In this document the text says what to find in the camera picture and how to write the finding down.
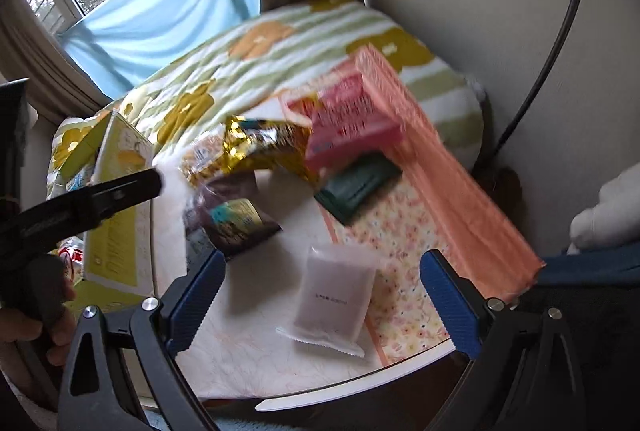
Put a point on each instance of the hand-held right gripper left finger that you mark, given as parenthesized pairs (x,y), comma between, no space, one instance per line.
(195,301)

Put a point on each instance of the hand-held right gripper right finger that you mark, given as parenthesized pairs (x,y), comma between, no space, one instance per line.
(445,301)

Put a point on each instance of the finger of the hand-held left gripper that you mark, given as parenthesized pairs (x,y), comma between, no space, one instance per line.
(12,141)
(100,201)

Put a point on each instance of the blue and white snack packet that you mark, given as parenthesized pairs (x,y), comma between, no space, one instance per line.
(76,182)

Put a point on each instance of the yellow-green cardboard box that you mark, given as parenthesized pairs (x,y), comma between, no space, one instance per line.
(120,241)

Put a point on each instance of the clear packet of brown snacks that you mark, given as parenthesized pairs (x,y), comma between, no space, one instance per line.
(200,157)

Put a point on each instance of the person's left hand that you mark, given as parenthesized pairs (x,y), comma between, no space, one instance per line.
(30,336)

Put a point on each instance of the white table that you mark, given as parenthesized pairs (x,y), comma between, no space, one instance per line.
(260,271)

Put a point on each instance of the dark purple snack packet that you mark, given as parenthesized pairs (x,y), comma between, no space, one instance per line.
(232,216)

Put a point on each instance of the dark green snack packet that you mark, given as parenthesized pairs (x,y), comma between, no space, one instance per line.
(357,187)

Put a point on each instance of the dark blue cloth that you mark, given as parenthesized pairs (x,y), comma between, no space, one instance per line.
(590,266)

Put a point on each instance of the gold snack packet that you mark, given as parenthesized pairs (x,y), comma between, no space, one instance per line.
(255,146)

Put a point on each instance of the pile of pale clothes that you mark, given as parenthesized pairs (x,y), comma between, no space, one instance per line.
(607,211)

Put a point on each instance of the light blue cloth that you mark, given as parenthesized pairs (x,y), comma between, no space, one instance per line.
(165,11)

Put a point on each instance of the pink snack box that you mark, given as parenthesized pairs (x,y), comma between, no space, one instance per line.
(350,121)

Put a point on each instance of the black curved lamp pole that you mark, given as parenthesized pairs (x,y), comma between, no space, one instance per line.
(545,76)

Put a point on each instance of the floral striped quilt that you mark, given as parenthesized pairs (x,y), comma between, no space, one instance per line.
(310,41)

